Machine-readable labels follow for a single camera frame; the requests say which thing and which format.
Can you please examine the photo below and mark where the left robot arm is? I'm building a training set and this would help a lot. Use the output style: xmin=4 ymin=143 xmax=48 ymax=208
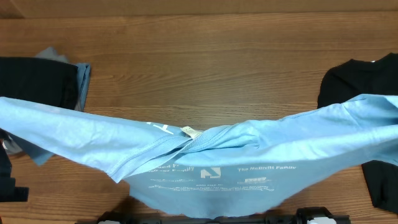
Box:
xmin=0 ymin=130 xmax=29 ymax=202

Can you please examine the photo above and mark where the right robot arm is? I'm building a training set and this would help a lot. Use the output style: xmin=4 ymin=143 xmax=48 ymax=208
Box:
xmin=295 ymin=207 xmax=337 ymax=224

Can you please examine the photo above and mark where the light blue printed t-shirt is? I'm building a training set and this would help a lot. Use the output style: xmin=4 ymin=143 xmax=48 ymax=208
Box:
xmin=1 ymin=95 xmax=397 ymax=218

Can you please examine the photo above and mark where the folded grey garment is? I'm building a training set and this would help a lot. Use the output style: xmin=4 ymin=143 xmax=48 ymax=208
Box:
xmin=3 ymin=47 xmax=70 ymax=154

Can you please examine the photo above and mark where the black t-shirt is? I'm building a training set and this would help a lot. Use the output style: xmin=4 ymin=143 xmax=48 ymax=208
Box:
xmin=317 ymin=53 xmax=397 ymax=213

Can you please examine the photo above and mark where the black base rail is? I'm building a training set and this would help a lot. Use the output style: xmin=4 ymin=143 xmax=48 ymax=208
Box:
xmin=74 ymin=210 xmax=351 ymax=224

